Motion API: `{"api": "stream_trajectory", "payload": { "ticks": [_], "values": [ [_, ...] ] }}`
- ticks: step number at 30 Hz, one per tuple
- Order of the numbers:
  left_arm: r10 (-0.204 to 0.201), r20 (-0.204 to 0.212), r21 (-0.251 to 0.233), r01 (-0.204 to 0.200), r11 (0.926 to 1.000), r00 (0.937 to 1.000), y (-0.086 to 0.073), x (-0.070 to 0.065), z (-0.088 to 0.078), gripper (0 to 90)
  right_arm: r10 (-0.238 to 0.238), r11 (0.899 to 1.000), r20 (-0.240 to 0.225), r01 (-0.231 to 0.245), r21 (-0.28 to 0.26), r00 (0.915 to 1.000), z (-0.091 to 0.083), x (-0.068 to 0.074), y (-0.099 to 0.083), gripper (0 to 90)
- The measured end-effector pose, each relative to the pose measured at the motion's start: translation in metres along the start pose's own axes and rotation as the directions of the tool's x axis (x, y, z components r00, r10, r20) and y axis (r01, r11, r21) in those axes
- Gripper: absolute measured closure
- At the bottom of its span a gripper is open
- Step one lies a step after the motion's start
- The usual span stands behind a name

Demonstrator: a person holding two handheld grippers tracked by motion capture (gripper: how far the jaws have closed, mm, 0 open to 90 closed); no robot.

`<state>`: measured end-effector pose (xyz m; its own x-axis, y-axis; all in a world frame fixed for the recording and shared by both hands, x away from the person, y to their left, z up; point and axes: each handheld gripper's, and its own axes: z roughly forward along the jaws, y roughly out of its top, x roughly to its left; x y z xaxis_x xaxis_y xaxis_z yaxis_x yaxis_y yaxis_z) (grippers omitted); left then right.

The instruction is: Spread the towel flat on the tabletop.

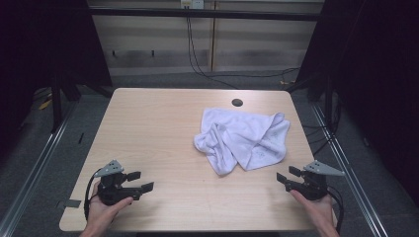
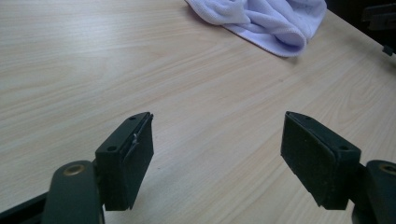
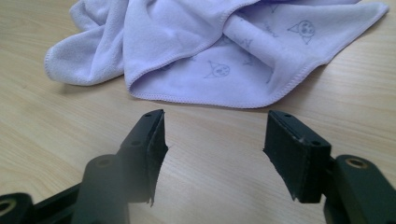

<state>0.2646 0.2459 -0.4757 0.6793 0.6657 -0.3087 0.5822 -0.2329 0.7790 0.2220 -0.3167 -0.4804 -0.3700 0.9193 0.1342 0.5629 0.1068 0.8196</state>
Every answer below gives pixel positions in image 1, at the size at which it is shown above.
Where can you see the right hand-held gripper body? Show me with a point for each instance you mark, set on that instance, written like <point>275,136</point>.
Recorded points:
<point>314,187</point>

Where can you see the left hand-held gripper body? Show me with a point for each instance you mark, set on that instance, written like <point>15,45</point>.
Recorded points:
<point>112,192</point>

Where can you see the white printed towel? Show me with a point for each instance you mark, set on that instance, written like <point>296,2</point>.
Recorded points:
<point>243,138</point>

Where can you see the person's left hand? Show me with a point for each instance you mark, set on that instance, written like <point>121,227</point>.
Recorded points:
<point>102,212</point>

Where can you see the person's right hand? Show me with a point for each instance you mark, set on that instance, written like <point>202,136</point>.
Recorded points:
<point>318,212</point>

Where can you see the grey tape piece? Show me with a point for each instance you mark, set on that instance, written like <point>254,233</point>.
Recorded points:
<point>72,203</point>

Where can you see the black metal stand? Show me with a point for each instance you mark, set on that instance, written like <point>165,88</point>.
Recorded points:
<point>56,105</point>

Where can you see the yellow object on floor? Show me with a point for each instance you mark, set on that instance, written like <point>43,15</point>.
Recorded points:
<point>44,104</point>

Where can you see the black curtain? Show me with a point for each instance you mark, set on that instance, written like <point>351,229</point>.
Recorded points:
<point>378,82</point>
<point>39,42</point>

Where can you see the aluminium floor rail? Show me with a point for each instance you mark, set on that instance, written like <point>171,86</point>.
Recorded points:
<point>36,164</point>
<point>349,174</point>

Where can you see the black horizontal frame bar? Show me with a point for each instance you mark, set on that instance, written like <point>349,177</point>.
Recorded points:
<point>204,14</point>

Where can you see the white wall socket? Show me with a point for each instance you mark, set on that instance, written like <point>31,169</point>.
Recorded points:
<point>192,3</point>

